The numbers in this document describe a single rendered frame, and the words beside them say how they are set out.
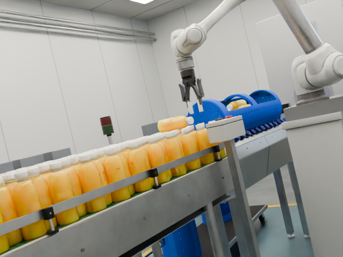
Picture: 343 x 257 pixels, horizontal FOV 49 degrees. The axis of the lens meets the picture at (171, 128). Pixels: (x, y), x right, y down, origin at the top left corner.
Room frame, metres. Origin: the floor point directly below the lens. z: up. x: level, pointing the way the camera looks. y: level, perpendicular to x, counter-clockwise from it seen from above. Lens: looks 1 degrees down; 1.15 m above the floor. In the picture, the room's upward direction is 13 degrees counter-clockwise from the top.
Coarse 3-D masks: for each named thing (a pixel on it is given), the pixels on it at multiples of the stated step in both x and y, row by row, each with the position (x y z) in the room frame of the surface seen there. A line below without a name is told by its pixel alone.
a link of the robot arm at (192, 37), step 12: (228, 0) 2.06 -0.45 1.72; (240, 0) 2.08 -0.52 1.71; (216, 12) 1.95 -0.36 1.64; (192, 24) 1.85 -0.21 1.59; (204, 24) 1.87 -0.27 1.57; (180, 36) 1.84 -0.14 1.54; (192, 36) 1.78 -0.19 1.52; (204, 36) 1.85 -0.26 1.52; (180, 48) 1.88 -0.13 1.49; (192, 48) 1.83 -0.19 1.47
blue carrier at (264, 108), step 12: (228, 96) 2.63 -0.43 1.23; (240, 96) 2.57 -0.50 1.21; (252, 96) 3.02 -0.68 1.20; (264, 96) 2.96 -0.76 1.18; (276, 96) 2.87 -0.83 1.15; (204, 108) 2.29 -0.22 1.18; (216, 108) 2.23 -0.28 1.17; (240, 108) 2.38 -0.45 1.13; (252, 108) 2.50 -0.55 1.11; (264, 108) 2.64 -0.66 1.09; (276, 108) 2.80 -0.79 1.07; (204, 120) 2.30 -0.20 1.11; (252, 120) 2.49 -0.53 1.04; (264, 120) 2.67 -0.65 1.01
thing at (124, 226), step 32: (224, 160) 1.95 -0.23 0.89; (160, 192) 1.53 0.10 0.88; (192, 192) 1.70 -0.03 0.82; (224, 192) 1.90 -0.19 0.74; (96, 224) 1.26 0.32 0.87; (128, 224) 1.37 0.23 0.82; (160, 224) 1.50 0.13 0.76; (0, 256) 1.02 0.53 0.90; (32, 256) 1.07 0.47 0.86; (64, 256) 1.15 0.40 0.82; (96, 256) 1.24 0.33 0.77; (128, 256) 1.39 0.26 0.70; (160, 256) 2.05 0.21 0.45; (224, 256) 1.81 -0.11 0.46
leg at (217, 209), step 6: (216, 210) 2.30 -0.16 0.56; (216, 216) 2.31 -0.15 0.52; (222, 216) 2.34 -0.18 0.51; (216, 222) 2.32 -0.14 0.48; (222, 222) 2.33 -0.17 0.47; (222, 228) 2.31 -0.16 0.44; (222, 234) 2.30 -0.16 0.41; (222, 240) 2.31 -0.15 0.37; (222, 246) 2.32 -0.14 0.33; (228, 246) 2.33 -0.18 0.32; (228, 252) 2.32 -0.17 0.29
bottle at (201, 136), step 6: (198, 132) 1.92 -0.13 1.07; (204, 132) 1.92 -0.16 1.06; (198, 138) 1.92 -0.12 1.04; (204, 138) 1.91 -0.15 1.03; (198, 144) 1.93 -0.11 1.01; (204, 144) 1.91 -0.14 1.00; (210, 144) 1.94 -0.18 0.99; (204, 156) 1.91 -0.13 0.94; (210, 156) 1.92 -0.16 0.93; (204, 162) 1.92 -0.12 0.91; (210, 162) 1.91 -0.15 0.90
